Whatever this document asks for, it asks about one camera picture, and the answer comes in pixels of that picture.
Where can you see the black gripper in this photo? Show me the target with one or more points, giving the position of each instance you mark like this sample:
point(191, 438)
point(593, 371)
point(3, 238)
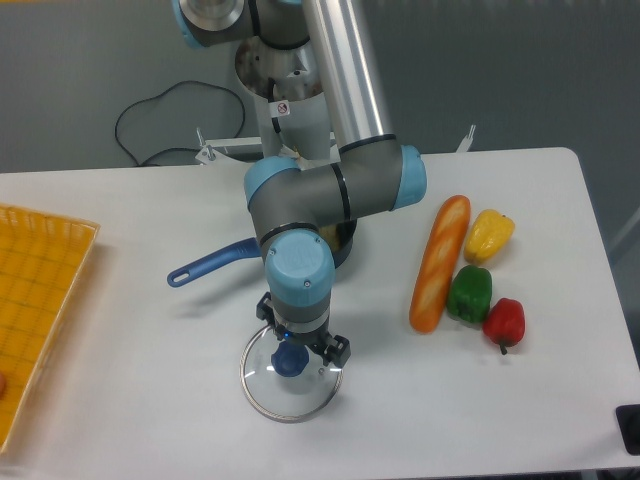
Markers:
point(334, 351)

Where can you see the glass pot lid blue knob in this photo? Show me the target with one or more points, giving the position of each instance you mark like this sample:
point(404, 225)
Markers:
point(286, 382)

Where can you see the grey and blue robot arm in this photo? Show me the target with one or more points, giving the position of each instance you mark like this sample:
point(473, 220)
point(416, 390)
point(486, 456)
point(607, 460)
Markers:
point(289, 205)

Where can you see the bagged bread slice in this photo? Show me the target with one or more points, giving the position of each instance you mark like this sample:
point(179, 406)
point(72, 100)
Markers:
point(331, 232)

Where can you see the green bell pepper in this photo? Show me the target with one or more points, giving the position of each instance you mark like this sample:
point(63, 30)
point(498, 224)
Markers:
point(470, 294)

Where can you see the orange baguette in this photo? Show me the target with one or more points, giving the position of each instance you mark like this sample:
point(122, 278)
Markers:
point(438, 262)

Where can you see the red bell pepper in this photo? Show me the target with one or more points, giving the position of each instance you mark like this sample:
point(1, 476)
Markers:
point(505, 325)

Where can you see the yellow bell pepper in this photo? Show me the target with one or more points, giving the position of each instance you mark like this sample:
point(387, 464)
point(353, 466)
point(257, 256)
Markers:
point(489, 233)

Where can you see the yellow woven basket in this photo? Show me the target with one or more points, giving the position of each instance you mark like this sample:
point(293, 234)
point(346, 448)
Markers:
point(42, 257)

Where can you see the black device at table edge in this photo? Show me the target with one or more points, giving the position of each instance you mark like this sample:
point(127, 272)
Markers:
point(628, 418)

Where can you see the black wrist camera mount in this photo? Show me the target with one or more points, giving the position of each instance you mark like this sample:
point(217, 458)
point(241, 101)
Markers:
point(265, 311)

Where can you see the blue saucepan with handle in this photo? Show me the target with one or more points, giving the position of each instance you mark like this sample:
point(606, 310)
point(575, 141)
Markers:
point(249, 248)

